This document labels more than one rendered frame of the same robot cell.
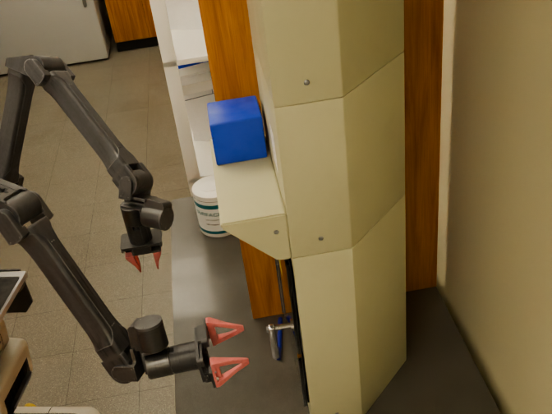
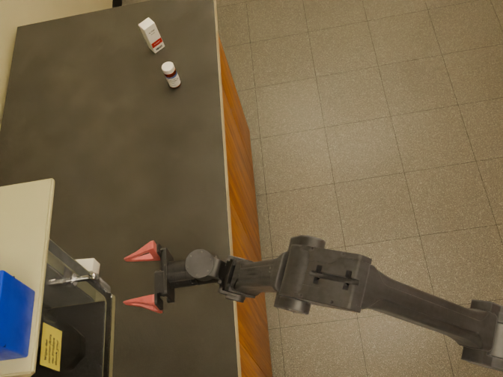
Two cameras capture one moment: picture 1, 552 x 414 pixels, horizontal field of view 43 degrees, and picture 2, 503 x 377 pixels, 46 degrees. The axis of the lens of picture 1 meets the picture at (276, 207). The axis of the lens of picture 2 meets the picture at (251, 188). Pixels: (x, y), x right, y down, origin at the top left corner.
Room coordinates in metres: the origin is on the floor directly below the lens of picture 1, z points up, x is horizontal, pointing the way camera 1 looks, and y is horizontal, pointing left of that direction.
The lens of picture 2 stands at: (1.48, 0.57, 2.28)
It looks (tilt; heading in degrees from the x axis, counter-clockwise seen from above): 59 degrees down; 197
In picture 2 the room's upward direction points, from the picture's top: 20 degrees counter-clockwise
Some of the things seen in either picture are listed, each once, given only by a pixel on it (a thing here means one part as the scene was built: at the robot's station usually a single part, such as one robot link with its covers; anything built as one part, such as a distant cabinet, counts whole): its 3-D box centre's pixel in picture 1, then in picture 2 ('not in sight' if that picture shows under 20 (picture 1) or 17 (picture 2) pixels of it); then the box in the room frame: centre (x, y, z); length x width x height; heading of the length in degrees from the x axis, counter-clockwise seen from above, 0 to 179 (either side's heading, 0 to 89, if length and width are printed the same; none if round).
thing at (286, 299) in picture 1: (287, 293); (69, 331); (1.15, 0.00, 1.19); 0.30 x 0.01 x 0.40; 3
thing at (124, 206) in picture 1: (135, 213); not in sight; (1.42, 0.34, 1.27); 0.07 x 0.06 x 0.07; 60
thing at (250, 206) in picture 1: (247, 194); (25, 282); (1.14, 0.05, 1.46); 0.32 x 0.11 x 0.10; 4
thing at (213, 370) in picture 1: (225, 361); (146, 262); (1.00, 0.14, 1.16); 0.09 x 0.07 x 0.07; 94
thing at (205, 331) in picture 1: (222, 337); (146, 293); (1.07, 0.15, 1.16); 0.09 x 0.07 x 0.07; 94
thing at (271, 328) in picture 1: (281, 339); (92, 283); (1.04, 0.02, 1.17); 0.05 x 0.03 x 0.10; 93
